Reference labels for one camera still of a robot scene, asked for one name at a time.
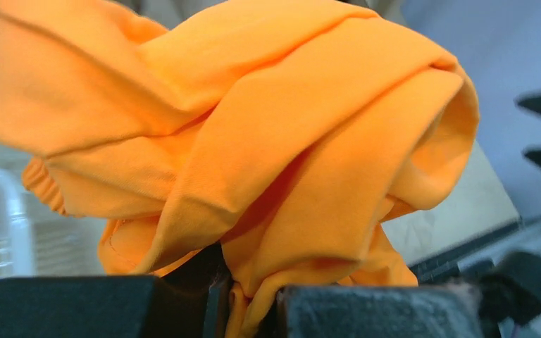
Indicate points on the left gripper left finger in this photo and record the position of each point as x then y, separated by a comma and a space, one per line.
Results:
191, 301

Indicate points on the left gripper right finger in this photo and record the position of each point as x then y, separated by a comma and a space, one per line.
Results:
438, 310

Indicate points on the orange shorts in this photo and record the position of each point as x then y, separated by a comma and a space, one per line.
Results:
286, 131

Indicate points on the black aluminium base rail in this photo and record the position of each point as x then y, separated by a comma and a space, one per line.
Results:
506, 263

